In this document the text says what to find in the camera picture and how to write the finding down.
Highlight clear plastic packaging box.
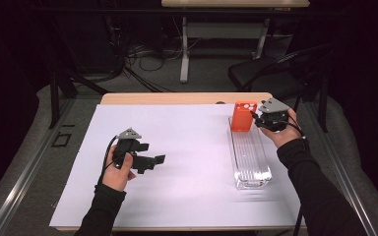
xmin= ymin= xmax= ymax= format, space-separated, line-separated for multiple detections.
xmin=227 ymin=116 xmax=274 ymax=191

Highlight left hand-held gripper cable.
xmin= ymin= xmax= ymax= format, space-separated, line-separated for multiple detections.
xmin=94 ymin=135 xmax=119 ymax=191

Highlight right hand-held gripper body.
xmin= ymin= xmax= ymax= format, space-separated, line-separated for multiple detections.
xmin=255 ymin=97 xmax=290 ymax=133

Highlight black folding chair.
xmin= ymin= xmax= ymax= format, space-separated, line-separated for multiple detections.
xmin=227 ymin=42 xmax=334 ymax=132

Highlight black metal stand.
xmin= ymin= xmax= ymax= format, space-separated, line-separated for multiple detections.
xmin=47 ymin=65 xmax=109 ymax=130

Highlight white-legged wooden desk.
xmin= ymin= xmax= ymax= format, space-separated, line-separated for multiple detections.
xmin=160 ymin=0 xmax=311 ymax=84

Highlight orange phone case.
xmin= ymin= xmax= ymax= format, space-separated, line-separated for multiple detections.
xmin=230 ymin=100 xmax=259 ymax=133

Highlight right hand-held gripper cable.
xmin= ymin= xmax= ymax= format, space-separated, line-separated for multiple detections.
xmin=274 ymin=111 xmax=310 ymax=152

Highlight person's left hand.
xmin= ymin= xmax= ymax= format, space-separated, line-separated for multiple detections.
xmin=101 ymin=146 xmax=137 ymax=193

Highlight hand-held gripper cable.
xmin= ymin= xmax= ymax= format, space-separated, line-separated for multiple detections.
xmin=94 ymin=135 xmax=119 ymax=191
xmin=274 ymin=111 xmax=310 ymax=152

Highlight white table mat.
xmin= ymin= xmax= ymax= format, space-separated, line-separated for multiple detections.
xmin=48 ymin=103 xmax=307 ymax=229

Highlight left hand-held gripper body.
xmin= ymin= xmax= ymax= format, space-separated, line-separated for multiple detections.
xmin=112 ymin=127 xmax=157 ymax=175

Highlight metal floor rail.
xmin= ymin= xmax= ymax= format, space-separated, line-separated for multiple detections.
xmin=304 ymin=101 xmax=378 ymax=236
xmin=0 ymin=97 xmax=77 ymax=236

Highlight person's right hand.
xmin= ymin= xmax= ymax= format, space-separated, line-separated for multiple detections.
xmin=261 ymin=108 xmax=304 ymax=149

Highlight tangle of floor cables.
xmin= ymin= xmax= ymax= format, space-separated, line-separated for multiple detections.
xmin=121 ymin=19 xmax=205 ymax=93

